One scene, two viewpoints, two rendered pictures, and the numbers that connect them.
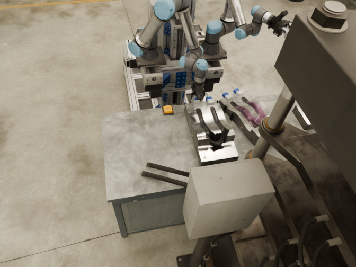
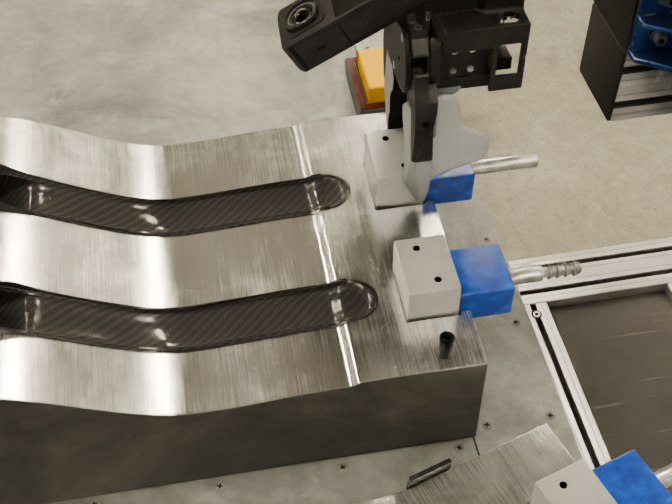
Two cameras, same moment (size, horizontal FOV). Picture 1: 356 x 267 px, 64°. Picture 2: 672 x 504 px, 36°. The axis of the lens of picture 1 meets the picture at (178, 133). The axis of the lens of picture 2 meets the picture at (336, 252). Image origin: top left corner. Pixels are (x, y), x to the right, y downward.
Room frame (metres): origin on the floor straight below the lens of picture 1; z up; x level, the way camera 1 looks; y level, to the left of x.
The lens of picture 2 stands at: (1.51, -0.69, 1.45)
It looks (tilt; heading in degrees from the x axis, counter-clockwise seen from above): 48 degrees down; 98
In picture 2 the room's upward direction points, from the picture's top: 1 degrees counter-clockwise
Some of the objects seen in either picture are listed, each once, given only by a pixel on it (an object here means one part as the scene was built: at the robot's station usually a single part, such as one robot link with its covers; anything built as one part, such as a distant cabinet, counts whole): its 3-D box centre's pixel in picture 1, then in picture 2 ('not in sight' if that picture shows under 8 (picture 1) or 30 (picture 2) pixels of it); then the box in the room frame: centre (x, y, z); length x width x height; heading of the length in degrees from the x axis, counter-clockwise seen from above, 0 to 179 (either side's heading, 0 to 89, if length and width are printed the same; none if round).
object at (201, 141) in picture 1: (210, 128); (105, 288); (1.28, -0.23, 0.87); 0.50 x 0.26 x 0.14; 17
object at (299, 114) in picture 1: (308, 116); not in sight; (1.53, -0.99, 0.84); 0.20 x 0.15 x 0.07; 17
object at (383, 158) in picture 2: (195, 99); (453, 169); (1.52, -0.10, 0.90); 0.13 x 0.05 x 0.05; 17
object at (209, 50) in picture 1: (211, 44); not in sight; (1.97, -0.19, 1.09); 0.15 x 0.15 x 0.10
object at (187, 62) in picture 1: (188, 62); not in sight; (1.56, -0.02, 1.21); 0.11 x 0.11 x 0.08; 67
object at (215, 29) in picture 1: (214, 30); not in sight; (1.97, -0.19, 1.20); 0.13 x 0.12 x 0.14; 133
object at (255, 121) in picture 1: (252, 111); not in sight; (1.46, -0.54, 0.90); 0.26 x 0.18 x 0.08; 34
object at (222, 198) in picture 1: (205, 239); not in sight; (0.55, -0.23, 0.74); 0.31 x 0.22 x 1.47; 107
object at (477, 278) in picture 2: (208, 98); (490, 279); (1.56, -0.21, 0.89); 0.13 x 0.05 x 0.05; 17
